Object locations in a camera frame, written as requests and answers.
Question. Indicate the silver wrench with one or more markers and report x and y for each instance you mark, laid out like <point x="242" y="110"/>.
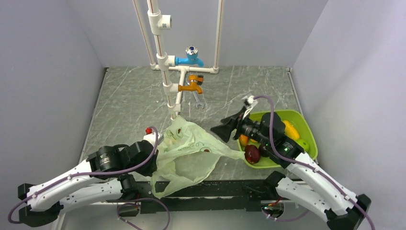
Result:
<point x="198" y="104"/>

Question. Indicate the blue faucet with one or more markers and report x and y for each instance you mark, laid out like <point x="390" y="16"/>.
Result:
<point x="191" y="58"/>

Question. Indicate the light green plastic bag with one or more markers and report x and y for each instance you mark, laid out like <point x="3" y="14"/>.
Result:
<point x="187" y="156"/>

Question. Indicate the red orange fake mango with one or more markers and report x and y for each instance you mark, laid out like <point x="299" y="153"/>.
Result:
<point x="243" y="140"/>

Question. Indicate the green plastic basin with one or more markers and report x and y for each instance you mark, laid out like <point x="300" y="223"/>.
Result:
<point x="284" y="145"/>

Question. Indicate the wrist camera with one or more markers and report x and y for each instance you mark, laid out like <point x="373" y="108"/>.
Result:
<point x="153" y="137"/>
<point x="249" y="103"/>

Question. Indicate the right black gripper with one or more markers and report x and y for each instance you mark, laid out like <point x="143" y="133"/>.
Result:
<point x="224" y="130"/>

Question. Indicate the dark red fake fruit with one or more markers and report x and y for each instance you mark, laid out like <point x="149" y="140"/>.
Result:
<point x="252" y="154"/>

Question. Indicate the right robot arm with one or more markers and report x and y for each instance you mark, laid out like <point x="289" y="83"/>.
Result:
<point x="339" y="207"/>

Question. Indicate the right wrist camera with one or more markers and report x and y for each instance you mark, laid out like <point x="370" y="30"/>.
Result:
<point x="249" y="103"/>

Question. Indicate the green fake apple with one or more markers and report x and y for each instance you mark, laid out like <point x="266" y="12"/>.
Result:
<point x="304" y="144"/>

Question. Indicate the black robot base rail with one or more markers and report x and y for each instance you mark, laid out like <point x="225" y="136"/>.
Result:
<point x="248" y="195"/>

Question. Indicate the white PVC pipe frame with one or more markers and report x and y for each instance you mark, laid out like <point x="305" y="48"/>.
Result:
<point x="172" y="75"/>

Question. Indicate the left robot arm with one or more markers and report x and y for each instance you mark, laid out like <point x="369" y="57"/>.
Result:
<point x="105" y="175"/>

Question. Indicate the orange faucet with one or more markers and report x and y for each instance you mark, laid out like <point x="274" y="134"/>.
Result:
<point x="195" y="82"/>

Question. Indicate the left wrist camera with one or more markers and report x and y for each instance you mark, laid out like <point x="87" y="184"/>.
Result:
<point x="153" y="137"/>

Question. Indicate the yellow fake corn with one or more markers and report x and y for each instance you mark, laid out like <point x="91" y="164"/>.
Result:
<point x="290" y="131"/>

